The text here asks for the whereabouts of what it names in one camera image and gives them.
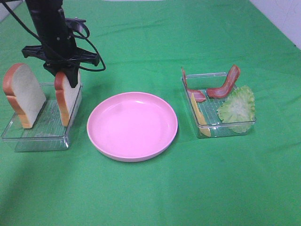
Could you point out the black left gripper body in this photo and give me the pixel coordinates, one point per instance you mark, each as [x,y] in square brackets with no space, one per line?
[73,57]

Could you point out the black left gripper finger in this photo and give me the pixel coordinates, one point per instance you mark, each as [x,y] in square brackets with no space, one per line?
[71,73]
[53,68]

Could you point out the toast bread slice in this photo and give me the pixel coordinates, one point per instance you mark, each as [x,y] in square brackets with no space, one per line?
[24,93]
[66,96]

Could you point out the bacon strip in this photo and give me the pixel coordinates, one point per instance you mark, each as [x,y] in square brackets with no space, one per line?
[198,95]
[228,84]

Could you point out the green lettuce leaf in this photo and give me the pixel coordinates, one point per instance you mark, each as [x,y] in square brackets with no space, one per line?
[239,107]

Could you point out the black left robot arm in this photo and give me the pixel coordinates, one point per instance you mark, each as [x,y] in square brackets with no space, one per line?
[58,48]

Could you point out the left clear plastic tray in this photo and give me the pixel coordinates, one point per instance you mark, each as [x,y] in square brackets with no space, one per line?
[47,133]

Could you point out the clear plastic tray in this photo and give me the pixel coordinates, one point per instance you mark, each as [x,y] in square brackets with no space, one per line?
[209,107]
[47,133]

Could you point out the pink round plate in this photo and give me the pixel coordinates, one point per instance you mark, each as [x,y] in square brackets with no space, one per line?
[132,126]

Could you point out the yellow cheese slice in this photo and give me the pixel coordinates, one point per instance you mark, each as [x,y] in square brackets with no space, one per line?
[200,118]

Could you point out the right clear plastic tray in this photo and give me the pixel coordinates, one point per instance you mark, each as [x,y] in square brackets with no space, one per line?
[209,107]

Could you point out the green tablecloth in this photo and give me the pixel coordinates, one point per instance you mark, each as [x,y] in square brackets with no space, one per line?
[251,180]

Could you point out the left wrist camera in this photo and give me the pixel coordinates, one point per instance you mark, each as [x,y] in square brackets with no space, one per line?
[78,28]

